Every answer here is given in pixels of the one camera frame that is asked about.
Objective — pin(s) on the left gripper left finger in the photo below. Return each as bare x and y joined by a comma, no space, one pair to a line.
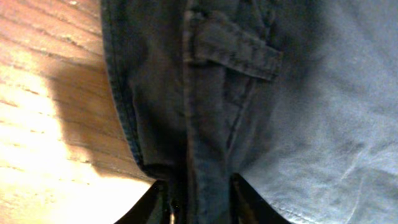
152,208

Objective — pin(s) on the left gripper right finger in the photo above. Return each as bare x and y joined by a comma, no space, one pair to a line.
248,207

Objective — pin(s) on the dark blue shorts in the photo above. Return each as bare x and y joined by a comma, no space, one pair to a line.
297,97

